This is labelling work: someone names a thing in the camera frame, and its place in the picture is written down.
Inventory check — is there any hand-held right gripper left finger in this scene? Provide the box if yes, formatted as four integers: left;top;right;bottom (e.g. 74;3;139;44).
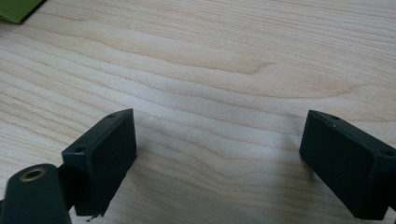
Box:
57;107;138;218

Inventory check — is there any green flat sheet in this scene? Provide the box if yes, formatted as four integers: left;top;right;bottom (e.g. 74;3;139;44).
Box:
0;0;49;25

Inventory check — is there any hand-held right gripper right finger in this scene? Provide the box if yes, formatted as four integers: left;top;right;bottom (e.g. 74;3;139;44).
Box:
298;109;396;221

